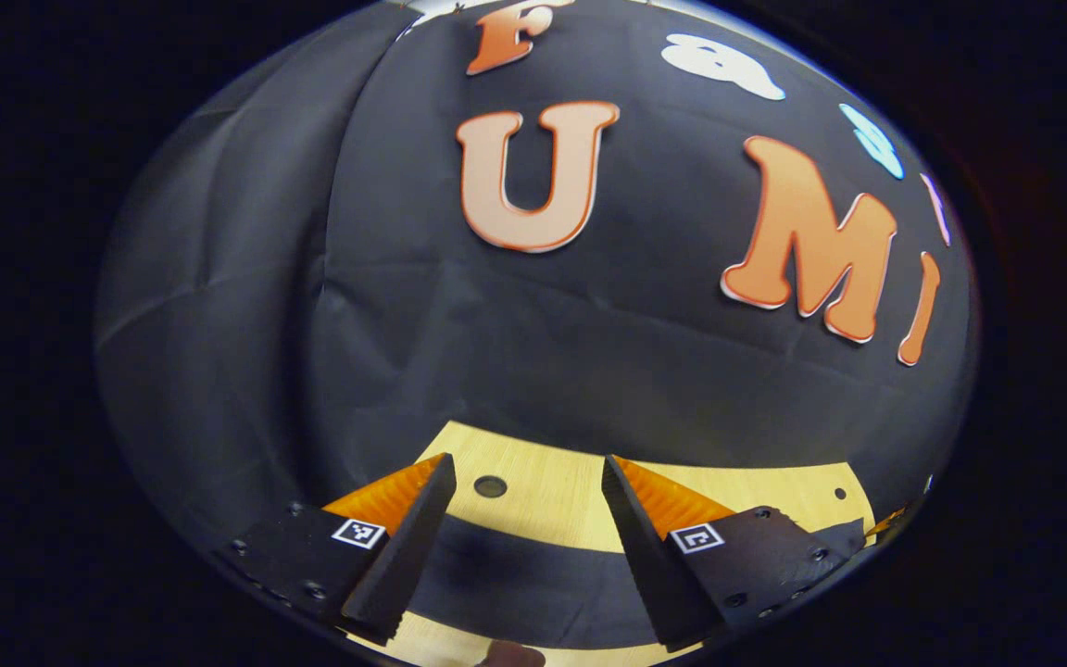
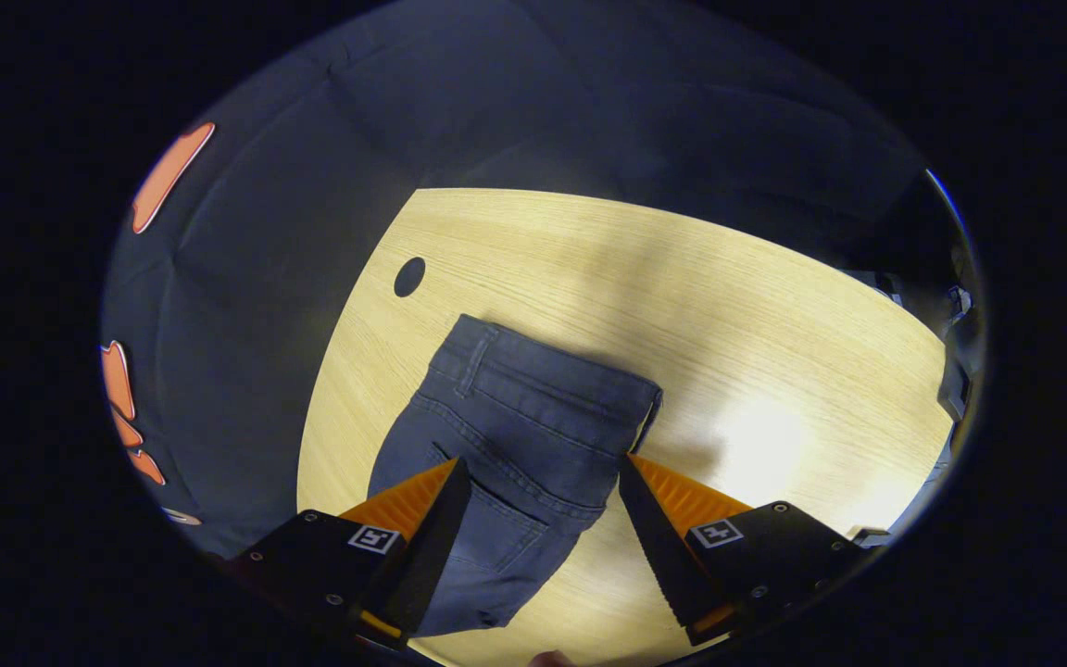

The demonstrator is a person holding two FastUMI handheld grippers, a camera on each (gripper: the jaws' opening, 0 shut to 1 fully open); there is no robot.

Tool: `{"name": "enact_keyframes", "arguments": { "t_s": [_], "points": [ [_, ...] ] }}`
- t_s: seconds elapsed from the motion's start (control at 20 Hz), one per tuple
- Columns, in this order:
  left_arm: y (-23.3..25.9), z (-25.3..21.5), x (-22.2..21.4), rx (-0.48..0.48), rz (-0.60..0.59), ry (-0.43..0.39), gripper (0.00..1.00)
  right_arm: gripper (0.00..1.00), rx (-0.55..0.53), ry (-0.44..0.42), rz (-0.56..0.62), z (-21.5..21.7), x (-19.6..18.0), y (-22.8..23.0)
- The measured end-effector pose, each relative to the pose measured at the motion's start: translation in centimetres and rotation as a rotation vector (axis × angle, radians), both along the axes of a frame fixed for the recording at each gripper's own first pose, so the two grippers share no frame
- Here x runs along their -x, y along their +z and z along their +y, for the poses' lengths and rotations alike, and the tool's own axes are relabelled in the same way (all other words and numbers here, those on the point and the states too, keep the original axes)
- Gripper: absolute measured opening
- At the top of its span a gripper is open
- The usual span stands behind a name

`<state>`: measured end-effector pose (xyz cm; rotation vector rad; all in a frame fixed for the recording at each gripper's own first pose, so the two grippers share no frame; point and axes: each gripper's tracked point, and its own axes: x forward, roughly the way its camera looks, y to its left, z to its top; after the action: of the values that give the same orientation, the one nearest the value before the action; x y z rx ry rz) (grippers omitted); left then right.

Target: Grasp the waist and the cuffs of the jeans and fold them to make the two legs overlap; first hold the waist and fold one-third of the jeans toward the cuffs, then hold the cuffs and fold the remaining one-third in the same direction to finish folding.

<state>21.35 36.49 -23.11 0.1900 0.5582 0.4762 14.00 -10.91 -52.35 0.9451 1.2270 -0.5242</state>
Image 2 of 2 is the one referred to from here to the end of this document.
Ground black table cable grommet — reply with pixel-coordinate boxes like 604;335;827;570
393;256;427;298

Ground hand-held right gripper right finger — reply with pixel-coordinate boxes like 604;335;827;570
619;452;868;648

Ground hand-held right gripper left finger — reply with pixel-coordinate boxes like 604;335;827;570
228;457;472;649

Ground dark denim jeans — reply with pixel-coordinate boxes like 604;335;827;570
367;313;664;638

